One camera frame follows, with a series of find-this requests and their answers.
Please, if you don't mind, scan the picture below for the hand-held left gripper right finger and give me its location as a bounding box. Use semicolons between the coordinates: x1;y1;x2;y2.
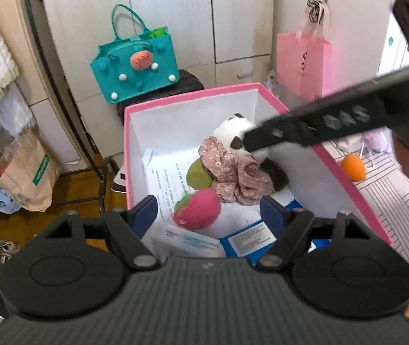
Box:
257;196;372;269

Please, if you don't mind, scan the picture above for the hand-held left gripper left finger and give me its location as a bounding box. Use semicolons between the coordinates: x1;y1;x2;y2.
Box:
44;195;162;270

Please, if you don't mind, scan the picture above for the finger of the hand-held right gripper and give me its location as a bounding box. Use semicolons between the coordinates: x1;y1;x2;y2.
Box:
243;110;316;152

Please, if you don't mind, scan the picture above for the pink strawberry plush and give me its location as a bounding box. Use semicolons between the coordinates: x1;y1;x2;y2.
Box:
172;188;222;231

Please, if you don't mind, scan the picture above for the panda plush toy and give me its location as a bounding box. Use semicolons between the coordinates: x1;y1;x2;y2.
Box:
213;112;289;191

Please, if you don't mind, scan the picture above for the pink floral cloth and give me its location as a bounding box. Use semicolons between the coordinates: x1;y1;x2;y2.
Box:
198;136;275;205

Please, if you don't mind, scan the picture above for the green plush ball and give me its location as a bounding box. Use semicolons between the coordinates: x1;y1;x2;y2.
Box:
186;159;215;190

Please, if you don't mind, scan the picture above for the pink cardboard box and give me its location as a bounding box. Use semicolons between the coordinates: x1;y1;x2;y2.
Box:
123;83;394;259

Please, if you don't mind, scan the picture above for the blue flat box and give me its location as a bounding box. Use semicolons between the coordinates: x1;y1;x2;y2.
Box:
219;201;331;259

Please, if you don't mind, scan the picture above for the printed paper sheet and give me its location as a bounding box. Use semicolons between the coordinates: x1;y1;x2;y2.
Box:
143;147;295;238

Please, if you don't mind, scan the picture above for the lilac plush toy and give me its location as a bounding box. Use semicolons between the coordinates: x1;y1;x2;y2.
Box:
364;129;392;153

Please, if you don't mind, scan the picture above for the white black slipper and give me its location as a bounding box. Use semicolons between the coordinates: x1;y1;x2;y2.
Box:
112;170;128;193

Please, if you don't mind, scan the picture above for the white door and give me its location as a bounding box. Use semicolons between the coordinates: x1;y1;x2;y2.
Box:
377;11;409;76

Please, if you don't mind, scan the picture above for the white medicine box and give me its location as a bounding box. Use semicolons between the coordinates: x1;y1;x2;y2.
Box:
150;223;227;259

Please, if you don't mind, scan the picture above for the clear plastic bottle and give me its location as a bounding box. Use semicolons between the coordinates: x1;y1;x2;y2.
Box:
265;70;281;98

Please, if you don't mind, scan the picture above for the pink shopping bag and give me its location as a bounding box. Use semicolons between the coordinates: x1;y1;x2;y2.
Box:
276;7;335;102

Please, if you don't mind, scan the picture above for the orange ball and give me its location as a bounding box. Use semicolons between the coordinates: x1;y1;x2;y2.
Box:
340;153;367;182

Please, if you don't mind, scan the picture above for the black suitcase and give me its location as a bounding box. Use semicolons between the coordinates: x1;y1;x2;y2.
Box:
116;69;205;126

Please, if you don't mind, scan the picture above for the striped table mat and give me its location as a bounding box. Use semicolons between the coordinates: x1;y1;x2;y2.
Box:
321;129;409;288

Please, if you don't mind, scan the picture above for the brown paper bag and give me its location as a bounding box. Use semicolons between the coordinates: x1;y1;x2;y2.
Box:
0;129;61;212

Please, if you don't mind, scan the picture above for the blue plastic bag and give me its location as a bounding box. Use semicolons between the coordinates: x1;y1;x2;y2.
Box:
0;180;22;212

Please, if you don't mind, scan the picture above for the teal felt tote bag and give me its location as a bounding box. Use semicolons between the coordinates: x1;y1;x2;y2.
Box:
89;4;181;106

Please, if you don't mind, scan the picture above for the white wardrobe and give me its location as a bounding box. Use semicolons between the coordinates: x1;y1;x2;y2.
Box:
37;0;395;173

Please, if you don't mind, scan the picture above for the black metal rack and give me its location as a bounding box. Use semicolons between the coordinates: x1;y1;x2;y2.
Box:
18;0;126;216

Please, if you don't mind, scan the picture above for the wall hook with hair ties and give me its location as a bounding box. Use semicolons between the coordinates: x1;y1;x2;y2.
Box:
307;0;331;24

